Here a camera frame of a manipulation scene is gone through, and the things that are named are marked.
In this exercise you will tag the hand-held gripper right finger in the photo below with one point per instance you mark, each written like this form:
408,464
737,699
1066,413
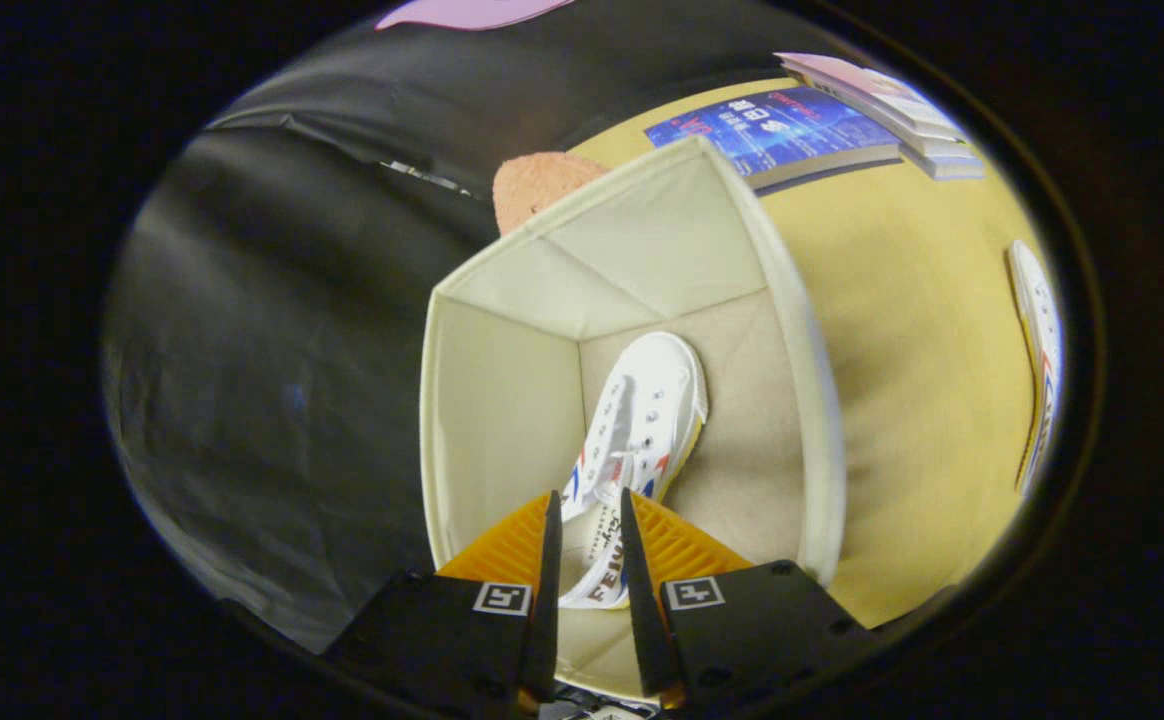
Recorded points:
642,620

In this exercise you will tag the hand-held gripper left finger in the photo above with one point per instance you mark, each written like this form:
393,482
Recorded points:
549,600

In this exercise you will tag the white canvas shoe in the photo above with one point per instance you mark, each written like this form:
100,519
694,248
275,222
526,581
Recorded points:
1042,330
657,390

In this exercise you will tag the cream fabric storage box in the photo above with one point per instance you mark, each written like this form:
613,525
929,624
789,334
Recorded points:
662,240

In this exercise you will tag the black backdrop cloth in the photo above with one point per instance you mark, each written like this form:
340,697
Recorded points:
272,350

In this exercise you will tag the peach fuzzy cloth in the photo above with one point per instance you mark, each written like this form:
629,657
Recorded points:
537,185

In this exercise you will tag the blue book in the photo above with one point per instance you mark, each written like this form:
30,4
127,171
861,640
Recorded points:
772,130

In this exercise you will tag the stack of pink books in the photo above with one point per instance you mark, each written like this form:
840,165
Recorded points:
902,105

